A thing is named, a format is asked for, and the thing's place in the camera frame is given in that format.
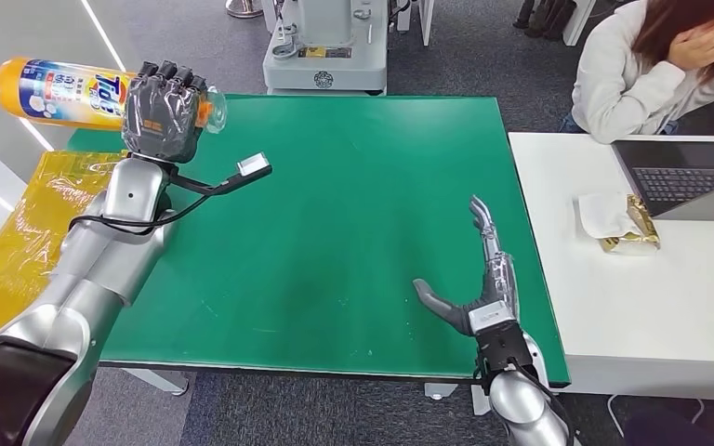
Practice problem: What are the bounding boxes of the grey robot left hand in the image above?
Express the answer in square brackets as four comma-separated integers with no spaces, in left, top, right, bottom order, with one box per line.
[121,59,211,165]

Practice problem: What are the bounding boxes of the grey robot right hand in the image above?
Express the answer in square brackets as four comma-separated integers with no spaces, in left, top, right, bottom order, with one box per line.
[411,194,521,337]

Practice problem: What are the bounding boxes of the orange detergent bottle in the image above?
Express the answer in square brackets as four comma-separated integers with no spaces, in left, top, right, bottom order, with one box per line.
[0,56,228,134]

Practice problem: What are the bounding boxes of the white table foot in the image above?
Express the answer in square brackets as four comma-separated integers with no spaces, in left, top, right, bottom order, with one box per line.
[424,382,460,402]
[121,367,190,397]

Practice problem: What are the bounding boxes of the white paper napkin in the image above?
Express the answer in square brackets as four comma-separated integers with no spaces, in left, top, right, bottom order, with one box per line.
[575,191,642,243]

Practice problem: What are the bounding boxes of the chrome round base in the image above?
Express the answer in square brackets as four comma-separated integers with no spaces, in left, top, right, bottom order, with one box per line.
[225,0,265,21]

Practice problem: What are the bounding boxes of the gold foil wrapper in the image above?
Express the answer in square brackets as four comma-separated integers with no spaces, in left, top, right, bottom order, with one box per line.
[599,194,662,255]

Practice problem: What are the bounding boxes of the grey machine stand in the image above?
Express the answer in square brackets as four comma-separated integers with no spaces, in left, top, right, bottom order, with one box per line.
[261,0,390,98]

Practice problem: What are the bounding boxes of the yellow taped cardboard box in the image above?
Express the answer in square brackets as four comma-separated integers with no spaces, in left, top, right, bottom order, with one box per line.
[0,149,131,353]

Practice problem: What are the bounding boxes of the grey laptop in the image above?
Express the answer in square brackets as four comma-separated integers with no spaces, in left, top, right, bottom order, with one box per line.
[610,139,714,223]

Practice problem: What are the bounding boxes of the person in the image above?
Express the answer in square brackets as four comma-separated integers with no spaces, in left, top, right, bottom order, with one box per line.
[557,0,714,147]

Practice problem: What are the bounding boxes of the black boots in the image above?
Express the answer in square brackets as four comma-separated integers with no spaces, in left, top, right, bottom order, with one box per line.
[511,0,578,45]

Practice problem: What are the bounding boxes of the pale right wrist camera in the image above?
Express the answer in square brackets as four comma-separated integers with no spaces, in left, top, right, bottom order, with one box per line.
[467,300,518,337]

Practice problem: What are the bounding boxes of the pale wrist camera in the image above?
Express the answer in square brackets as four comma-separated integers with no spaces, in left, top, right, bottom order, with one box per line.
[236,151,272,180]
[467,300,518,337]

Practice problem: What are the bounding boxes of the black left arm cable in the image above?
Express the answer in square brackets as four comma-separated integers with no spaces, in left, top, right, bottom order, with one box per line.
[69,164,273,236]

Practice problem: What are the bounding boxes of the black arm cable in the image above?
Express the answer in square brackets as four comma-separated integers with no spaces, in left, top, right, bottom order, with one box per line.
[69,164,273,236]
[503,361,578,446]

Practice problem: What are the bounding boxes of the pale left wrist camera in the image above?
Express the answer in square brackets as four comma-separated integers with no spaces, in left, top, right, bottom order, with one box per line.
[236,151,272,180]

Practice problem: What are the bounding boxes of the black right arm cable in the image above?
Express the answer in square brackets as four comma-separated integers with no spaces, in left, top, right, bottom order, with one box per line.
[503,361,578,446]

